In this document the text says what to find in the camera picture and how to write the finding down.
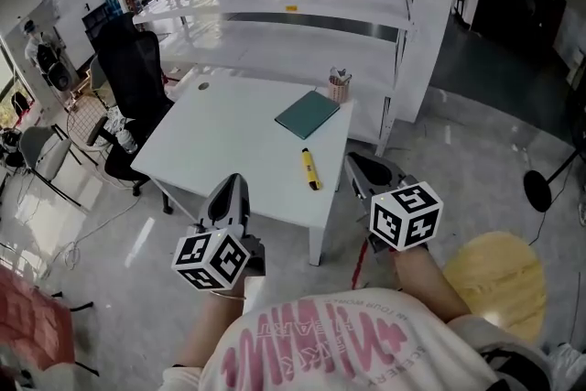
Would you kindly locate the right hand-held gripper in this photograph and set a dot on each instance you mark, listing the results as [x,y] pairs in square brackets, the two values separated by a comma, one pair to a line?
[403,215]

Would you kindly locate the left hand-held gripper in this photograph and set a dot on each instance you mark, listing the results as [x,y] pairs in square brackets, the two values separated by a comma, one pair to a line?
[215,258]

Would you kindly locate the yellow utility knife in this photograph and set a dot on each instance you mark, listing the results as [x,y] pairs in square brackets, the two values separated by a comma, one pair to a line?
[311,169]

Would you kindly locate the person's right forearm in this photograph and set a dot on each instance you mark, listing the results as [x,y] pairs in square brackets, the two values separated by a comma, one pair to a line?
[426,284]

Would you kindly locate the person's left forearm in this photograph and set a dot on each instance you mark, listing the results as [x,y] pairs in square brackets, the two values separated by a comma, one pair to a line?
[210,325]

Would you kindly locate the round yellow wooden stool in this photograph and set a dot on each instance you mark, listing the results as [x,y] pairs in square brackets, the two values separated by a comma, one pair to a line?
[499,279]

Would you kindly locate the black floor stand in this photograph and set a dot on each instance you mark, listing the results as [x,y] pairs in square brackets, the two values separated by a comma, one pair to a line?
[538,190]

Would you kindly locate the green notebook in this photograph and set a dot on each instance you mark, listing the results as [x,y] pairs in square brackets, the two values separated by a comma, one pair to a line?
[307,114]

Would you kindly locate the pink pen holder cup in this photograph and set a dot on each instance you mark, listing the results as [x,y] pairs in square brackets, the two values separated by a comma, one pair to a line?
[338,90]

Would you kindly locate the white pink printed t-shirt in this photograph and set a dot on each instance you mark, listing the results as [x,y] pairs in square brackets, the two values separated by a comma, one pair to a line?
[348,348]

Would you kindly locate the red cloth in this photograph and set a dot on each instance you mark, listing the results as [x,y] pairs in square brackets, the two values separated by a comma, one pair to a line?
[32,320]

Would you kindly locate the black office chair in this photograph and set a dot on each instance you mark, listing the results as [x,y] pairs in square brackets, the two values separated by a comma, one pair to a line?
[133,73]

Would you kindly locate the grey chair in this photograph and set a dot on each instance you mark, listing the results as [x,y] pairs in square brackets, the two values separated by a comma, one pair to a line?
[43,148]

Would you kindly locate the person's white shoe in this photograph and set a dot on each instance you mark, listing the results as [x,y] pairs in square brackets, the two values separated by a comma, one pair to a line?
[567,364]

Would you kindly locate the white metal shelving rack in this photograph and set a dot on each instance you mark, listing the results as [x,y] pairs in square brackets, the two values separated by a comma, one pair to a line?
[302,0]

